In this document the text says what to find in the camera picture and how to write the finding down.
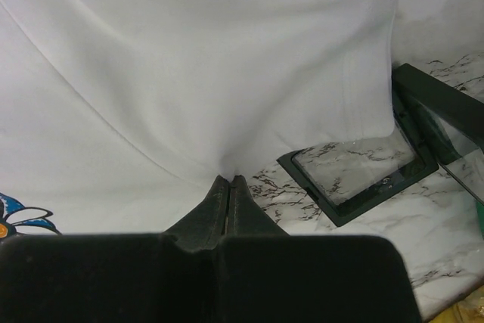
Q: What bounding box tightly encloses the yellow Lays chips bag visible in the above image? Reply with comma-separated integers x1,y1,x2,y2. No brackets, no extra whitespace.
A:
430,289,483,323

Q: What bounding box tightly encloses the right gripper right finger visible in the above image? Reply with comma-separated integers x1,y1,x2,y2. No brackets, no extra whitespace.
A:
217,177,422,322

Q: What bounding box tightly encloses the white t-shirt daisy print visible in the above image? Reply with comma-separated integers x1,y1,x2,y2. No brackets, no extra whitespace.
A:
0,0,402,237

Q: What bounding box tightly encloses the black brooch display box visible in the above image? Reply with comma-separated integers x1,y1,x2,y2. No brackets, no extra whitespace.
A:
278,64,483,226

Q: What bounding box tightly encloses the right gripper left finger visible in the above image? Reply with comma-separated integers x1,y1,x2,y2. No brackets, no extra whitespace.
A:
1,177,230,322

